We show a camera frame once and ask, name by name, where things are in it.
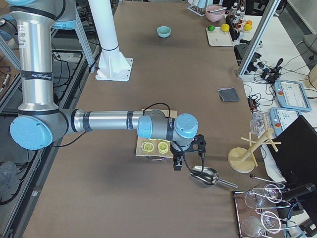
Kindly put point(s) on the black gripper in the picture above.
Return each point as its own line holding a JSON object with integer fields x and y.
{"x": 176, "y": 151}

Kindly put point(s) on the white spoon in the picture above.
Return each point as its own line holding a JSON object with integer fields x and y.
{"x": 157, "y": 159}

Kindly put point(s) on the light green bowl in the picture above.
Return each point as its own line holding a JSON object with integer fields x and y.
{"x": 163, "y": 31}

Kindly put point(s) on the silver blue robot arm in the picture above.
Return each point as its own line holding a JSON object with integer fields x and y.
{"x": 40, "y": 121}

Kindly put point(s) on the pink bowl with ice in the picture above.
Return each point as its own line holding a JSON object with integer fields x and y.
{"x": 215, "y": 13}

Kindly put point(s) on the lemon slice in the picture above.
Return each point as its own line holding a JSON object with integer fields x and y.
{"x": 147, "y": 146}
{"x": 163, "y": 147}

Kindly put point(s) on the wooden cutting board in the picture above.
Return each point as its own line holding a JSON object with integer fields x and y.
{"x": 171, "y": 116}

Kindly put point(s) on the metal scoop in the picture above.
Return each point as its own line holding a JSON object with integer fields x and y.
{"x": 209, "y": 176}

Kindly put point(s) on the wooden mug tree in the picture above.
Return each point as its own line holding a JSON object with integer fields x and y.
{"x": 243, "y": 160}

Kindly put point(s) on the grey folded cloth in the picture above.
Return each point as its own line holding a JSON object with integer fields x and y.
{"x": 228, "y": 94}

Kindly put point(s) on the wine glass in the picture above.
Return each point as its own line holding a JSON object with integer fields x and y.
{"x": 267, "y": 223}
{"x": 259, "y": 197}

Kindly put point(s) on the near teach pendant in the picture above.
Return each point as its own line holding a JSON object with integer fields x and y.
{"x": 281, "y": 118}

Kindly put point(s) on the teach pendant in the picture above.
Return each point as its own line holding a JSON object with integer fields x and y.
{"x": 292, "y": 95}
{"x": 281, "y": 118}

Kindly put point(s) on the black monitor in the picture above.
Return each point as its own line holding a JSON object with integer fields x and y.
{"x": 296, "y": 157}

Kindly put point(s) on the far teach pendant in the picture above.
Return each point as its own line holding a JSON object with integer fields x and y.
{"x": 292, "y": 95}

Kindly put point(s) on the cream plastic tray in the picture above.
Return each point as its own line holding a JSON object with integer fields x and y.
{"x": 218, "y": 38}

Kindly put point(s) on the green lime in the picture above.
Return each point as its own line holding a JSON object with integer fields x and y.
{"x": 211, "y": 28}

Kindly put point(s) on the yellow lemon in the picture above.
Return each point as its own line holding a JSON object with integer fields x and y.
{"x": 225, "y": 27}

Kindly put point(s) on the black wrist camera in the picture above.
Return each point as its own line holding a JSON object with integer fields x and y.
{"x": 198, "y": 145}

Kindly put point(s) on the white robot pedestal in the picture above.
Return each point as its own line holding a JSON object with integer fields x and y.
{"x": 113, "y": 65}

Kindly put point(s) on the aluminium frame post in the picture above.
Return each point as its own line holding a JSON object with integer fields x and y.
{"x": 263, "y": 24}

